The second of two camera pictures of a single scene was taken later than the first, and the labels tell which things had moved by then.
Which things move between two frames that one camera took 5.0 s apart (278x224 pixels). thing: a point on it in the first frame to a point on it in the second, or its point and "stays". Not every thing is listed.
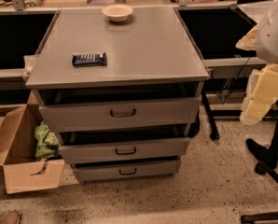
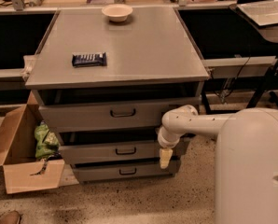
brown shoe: [11, 217] stays
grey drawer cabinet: [121, 89] stays
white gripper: [273, 41] to [166, 143]
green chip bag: [48, 142] stays
